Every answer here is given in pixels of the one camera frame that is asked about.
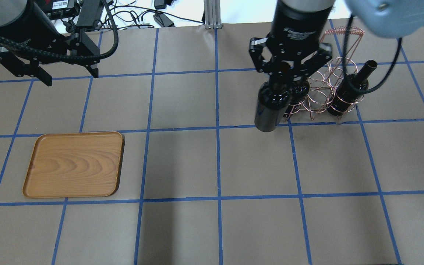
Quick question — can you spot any black power brick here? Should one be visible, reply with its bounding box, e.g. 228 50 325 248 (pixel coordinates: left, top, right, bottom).
76 0 104 29

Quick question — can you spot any copper wire bottle basket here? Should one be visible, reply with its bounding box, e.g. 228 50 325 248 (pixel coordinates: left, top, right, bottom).
284 27 365 121

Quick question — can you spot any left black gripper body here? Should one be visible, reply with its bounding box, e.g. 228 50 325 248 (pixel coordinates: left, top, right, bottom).
0 7 100 77

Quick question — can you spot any dark wine bottle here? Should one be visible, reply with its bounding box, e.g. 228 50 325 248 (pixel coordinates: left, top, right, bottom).
254 61 291 133
327 60 378 116
283 78 310 119

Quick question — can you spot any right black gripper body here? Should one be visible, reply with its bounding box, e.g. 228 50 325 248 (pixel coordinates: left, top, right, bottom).
249 4 333 80

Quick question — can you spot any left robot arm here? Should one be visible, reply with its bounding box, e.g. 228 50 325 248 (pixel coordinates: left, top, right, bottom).
0 0 100 86

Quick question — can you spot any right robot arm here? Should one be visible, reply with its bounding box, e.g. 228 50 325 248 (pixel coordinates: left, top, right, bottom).
249 0 424 80

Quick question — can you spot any black power adapter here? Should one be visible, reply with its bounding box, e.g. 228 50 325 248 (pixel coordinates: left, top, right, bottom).
153 13 175 28

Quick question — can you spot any wooden serving tray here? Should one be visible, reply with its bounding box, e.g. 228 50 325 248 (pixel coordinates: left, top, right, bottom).
22 131 124 198

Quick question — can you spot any aluminium frame post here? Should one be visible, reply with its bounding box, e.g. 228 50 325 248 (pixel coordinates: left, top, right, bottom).
203 0 222 29

